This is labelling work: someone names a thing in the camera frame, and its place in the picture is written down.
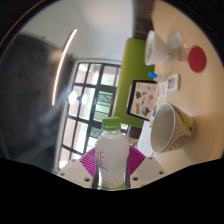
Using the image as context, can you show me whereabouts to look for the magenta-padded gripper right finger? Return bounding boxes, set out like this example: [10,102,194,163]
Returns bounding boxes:
[125,145,167,189]

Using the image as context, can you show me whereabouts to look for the white tissue packet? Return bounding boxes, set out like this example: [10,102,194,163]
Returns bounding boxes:
[168,31,183,51]

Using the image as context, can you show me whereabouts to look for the small blue-capped bottle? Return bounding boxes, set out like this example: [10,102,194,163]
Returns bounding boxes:
[148,71,166,82]

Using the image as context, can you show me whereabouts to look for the long curved linear light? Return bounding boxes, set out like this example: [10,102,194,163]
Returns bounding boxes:
[51,28,78,107]

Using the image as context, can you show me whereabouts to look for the dark pendant ceiling lamps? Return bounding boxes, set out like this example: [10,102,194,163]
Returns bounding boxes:
[66,89,89,106]

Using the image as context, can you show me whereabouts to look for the small pink packet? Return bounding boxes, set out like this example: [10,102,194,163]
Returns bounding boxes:
[178,44,191,63]

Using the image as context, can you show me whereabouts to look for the white bowl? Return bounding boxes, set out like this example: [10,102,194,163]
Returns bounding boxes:
[144,29,172,67]

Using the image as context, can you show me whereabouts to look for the white patterned mug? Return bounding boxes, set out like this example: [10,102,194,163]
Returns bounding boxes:
[150,102,197,154]

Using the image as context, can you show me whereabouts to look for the white green-capped drink bottle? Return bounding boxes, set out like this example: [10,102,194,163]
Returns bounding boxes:
[94,116,130,191]

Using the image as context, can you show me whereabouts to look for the flat round red coaster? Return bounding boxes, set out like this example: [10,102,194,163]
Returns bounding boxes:
[187,45,207,73]

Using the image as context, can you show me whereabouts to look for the green upholstered bench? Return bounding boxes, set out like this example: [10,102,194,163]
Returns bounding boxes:
[113,37,156,129]

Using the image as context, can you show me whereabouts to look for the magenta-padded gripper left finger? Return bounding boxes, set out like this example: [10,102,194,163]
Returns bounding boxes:
[56,147,100,189]

